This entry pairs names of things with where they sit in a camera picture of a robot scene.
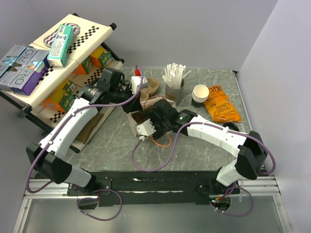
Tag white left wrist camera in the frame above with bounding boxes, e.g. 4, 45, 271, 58
130, 69, 149, 94

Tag grey straw holder cup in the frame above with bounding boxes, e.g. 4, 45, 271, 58
165, 80, 185, 105

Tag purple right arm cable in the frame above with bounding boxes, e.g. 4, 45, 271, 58
131, 122, 276, 216

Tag brown cardboard cup carrier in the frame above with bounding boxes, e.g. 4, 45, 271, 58
140, 78, 160, 101

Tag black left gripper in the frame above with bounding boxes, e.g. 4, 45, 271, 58
109, 83, 143, 114

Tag orange potato chips bag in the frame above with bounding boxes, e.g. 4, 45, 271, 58
204, 85, 242, 123

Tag orange green box upper right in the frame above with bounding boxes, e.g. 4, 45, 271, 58
90, 47, 112, 69

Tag silver R+O box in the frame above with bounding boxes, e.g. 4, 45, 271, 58
0, 45, 27, 91

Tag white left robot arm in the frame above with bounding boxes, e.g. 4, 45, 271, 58
26, 65, 148, 195

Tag white wrapped straws bundle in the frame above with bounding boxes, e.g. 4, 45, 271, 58
162, 63, 190, 90

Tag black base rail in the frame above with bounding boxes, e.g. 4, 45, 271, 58
67, 171, 228, 207

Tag brown paper takeout bag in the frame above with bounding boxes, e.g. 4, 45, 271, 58
127, 98, 176, 140

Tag orange green box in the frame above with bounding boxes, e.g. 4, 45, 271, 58
90, 47, 112, 69
41, 80, 77, 113
73, 56, 93, 75

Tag teal product box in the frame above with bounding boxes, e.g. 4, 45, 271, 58
47, 25, 74, 67

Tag stack of paper cups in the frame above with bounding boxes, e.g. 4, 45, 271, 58
191, 84, 209, 109

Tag orange green box lower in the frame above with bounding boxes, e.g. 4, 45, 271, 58
41, 80, 77, 113

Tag purple R+O box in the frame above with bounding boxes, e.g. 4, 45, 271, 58
9, 50, 50, 96

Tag cream tiered display shelf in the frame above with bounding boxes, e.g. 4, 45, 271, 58
0, 14, 126, 153

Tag purple wavy pouch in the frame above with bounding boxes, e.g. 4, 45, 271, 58
43, 23, 80, 48

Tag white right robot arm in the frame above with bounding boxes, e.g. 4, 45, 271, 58
150, 100, 268, 193

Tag orange green box upper left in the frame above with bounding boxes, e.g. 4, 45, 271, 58
73, 56, 93, 75

